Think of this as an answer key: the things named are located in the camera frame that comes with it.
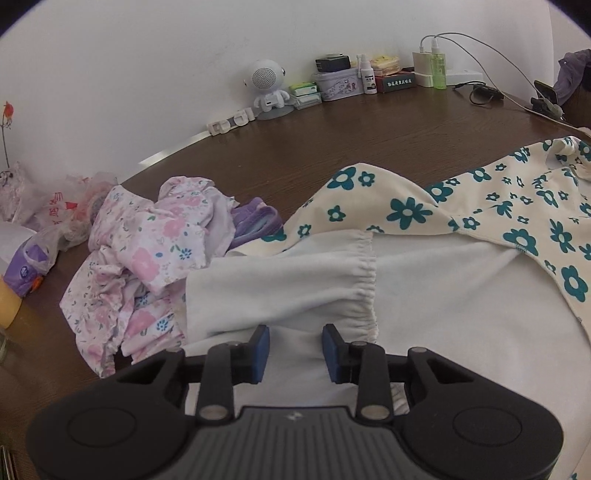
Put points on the black charger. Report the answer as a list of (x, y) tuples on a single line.
[(332, 63)]

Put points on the white charger block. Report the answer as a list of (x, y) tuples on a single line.
[(421, 67)]

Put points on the yellow packet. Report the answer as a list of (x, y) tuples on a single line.
[(385, 64)]

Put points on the purple printed packet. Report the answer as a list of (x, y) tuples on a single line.
[(27, 267)]

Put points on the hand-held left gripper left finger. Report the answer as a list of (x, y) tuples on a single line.
[(261, 356)]

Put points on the purple jacket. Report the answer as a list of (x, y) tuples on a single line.
[(575, 74)]

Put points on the phone on stand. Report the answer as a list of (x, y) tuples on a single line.
[(547, 99)]

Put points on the cream garment with teal flowers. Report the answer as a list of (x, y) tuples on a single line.
[(425, 286)]

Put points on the pink floral garment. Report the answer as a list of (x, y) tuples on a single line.
[(152, 240)]

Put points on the red flower stem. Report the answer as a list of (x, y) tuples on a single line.
[(8, 110)]

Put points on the dark rectangular box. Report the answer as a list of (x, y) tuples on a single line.
[(397, 82)]

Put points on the white spray bottle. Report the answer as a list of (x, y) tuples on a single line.
[(368, 78)]

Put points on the printed tin box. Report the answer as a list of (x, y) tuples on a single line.
[(337, 85)]

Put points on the white robot-shaped speaker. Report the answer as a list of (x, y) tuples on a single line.
[(264, 78)]

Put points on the white power strip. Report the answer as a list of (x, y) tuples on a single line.
[(464, 76)]

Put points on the clear plastic bag red print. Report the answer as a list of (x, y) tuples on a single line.
[(78, 207)]

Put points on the stack of green tissue packs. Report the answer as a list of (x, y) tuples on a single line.
[(304, 94)]

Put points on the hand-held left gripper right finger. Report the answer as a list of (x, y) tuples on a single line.
[(329, 356)]

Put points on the purple garment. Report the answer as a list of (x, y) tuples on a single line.
[(253, 221)]

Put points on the green liquid bottle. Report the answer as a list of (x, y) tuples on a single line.
[(438, 69)]

